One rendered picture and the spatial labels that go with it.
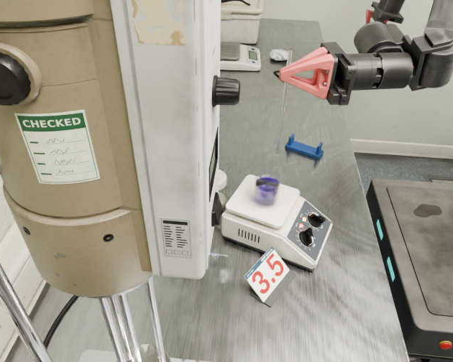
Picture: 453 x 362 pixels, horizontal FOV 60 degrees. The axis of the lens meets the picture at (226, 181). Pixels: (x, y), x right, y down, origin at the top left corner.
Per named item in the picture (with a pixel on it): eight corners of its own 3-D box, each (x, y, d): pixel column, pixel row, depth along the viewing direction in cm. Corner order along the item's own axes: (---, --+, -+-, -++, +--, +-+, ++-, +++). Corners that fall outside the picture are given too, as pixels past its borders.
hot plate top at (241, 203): (300, 193, 82) (301, 189, 81) (281, 230, 73) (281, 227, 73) (247, 176, 86) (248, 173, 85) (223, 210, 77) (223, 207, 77)
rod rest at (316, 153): (323, 153, 107) (326, 142, 104) (318, 159, 105) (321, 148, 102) (289, 142, 111) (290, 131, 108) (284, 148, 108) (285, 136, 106)
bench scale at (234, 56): (260, 72, 146) (262, 60, 143) (190, 70, 146) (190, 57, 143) (259, 53, 160) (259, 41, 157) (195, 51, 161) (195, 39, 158)
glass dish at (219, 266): (216, 250, 80) (216, 243, 78) (239, 262, 77) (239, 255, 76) (199, 267, 76) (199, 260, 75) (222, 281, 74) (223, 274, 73)
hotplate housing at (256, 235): (331, 230, 85) (338, 202, 80) (313, 274, 76) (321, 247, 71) (236, 198, 92) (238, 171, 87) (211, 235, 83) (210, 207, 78)
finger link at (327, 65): (286, 60, 58) (347, 58, 59) (275, 42, 63) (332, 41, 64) (281, 102, 62) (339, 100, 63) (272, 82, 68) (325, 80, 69)
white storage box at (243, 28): (262, 19, 194) (264, -14, 184) (260, 47, 165) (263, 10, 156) (199, 15, 195) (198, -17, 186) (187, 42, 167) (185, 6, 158)
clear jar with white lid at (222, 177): (231, 207, 89) (231, 180, 84) (206, 216, 87) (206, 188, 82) (218, 192, 94) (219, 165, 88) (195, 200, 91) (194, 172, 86)
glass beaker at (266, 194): (246, 198, 80) (249, 166, 74) (268, 189, 82) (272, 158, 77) (263, 217, 76) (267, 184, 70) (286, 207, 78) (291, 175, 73)
